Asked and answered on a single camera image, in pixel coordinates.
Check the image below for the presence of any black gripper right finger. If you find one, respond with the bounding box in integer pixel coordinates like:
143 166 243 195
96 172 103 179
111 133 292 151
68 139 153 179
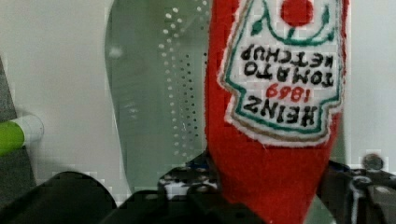
317 161 396 224

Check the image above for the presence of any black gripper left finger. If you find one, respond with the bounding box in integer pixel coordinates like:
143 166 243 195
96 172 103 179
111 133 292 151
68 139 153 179
100 151 265 224

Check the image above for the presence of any red plush ketchup bottle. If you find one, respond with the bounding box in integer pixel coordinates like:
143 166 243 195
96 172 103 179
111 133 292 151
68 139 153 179
205 0 349 224

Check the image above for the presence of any green white marker tube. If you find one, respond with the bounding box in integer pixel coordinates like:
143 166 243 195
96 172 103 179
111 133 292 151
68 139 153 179
0 115 44 156

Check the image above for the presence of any black cylinder table post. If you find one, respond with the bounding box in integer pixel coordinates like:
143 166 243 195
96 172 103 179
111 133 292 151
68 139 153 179
1 172 117 224

